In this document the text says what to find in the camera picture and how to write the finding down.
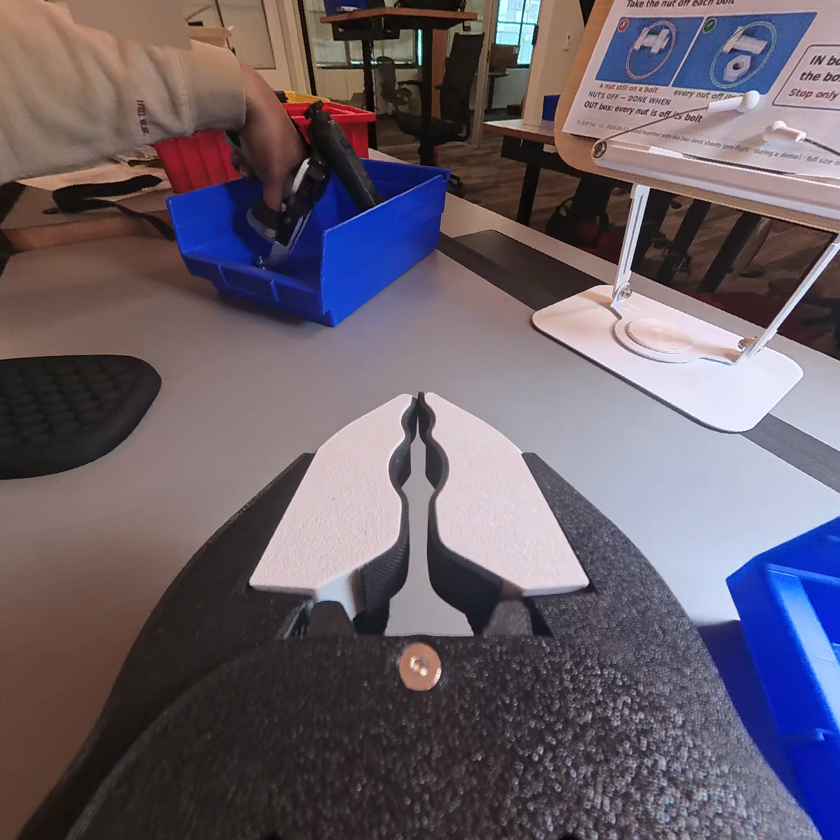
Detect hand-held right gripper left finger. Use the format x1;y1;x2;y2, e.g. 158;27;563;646
250;394;421;618

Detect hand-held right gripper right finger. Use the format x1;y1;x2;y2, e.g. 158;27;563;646
420;392;590;611

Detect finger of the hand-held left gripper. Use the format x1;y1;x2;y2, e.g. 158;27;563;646
250;197;313;259

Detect person's left forearm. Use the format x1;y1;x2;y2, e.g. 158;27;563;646
0;0;253;185

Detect person's left hand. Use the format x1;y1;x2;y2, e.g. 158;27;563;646
230;73;311;211

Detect red plastic bin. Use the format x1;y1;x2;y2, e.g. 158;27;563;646
155;92;379;195

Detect black office chair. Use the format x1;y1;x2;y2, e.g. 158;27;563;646
394;33;487;165

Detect wooden standing desk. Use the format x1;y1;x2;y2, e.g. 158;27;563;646
322;7;480;145

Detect wooden office desk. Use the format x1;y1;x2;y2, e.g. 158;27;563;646
483;119;568;224

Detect white document stand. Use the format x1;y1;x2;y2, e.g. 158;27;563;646
532;0;840;434

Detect light wooden board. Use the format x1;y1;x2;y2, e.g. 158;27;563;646
0;164;178;253

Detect black wrist rest pad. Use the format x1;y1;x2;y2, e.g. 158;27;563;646
0;355;162;480

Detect printed instruction sheet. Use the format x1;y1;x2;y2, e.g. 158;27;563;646
578;0;840;139

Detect black strap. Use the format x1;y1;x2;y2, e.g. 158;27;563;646
50;174;178;244

